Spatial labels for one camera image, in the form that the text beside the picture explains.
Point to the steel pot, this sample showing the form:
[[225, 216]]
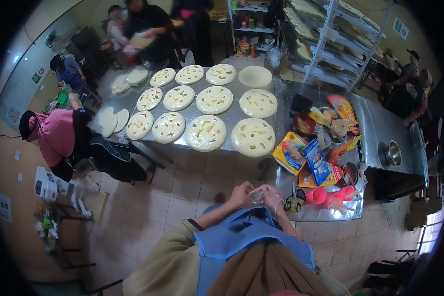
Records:
[[349, 173]]

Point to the window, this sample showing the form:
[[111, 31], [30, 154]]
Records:
[[433, 229]]

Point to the white rack of dough bases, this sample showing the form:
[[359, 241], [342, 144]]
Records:
[[331, 22]]

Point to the steel bowl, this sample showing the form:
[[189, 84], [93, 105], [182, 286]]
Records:
[[393, 153]]

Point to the black cabinet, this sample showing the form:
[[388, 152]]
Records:
[[87, 48]]

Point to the black kitchen scale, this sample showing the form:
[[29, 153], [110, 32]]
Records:
[[301, 104]]

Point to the plastic covered steel worktable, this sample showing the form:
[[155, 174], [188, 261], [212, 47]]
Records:
[[318, 214]]

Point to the plain dough round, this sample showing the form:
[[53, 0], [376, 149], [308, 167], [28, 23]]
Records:
[[104, 113], [140, 40], [122, 119], [255, 76], [109, 127]]

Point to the person's right fingers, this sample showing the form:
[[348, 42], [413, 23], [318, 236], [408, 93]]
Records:
[[271, 191]]

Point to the group of topped pizza doughs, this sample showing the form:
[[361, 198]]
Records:
[[214, 100]]

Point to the cluttered side table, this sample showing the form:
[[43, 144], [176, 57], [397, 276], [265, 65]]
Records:
[[63, 218]]

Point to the blue food box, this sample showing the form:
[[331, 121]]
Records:
[[315, 161]]

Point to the yellow black tool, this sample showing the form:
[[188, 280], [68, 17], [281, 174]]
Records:
[[294, 203]]

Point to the person's left hand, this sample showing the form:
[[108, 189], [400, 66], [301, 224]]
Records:
[[238, 196]]

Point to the steel counter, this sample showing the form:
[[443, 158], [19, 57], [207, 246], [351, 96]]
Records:
[[377, 125]]

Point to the white cup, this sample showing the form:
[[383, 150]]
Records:
[[323, 141]]

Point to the white wall fan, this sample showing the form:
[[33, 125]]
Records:
[[51, 38]]

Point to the yellow food box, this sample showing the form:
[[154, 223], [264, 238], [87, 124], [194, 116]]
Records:
[[289, 153]]

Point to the person's left fingers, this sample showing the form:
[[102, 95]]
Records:
[[247, 187]]

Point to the pink plastic cup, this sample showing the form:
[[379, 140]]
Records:
[[335, 201], [316, 195], [349, 192]]

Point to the white machine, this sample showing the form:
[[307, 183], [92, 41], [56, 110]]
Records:
[[46, 185]]

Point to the wooden board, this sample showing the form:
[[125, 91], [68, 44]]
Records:
[[96, 205]]

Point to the person's right hand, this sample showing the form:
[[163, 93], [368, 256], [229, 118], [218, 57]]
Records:
[[273, 199]]

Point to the red bowl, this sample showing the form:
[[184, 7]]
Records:
[[304, 124]]

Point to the yellow red packet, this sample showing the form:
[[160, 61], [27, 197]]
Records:
[[335, 177]]

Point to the long steel table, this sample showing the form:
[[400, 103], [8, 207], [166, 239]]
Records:
[[279, 125]]

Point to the orange foil packet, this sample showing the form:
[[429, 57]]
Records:
[[342, 150]]

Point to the clear plastic piece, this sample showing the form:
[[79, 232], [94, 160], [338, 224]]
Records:
[[256, 195]]

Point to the bagged dough rounds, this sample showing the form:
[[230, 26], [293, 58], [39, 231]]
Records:
[[137, 76], [120, 84]]

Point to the green spatula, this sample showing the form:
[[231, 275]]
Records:
[[315, 113]]

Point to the white storage shelf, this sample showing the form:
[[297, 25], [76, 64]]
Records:
[[249, 30]]

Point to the orange snack packet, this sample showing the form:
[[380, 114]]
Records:
[[341, 108]]

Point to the person's body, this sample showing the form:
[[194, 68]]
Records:
[[244, 240]]

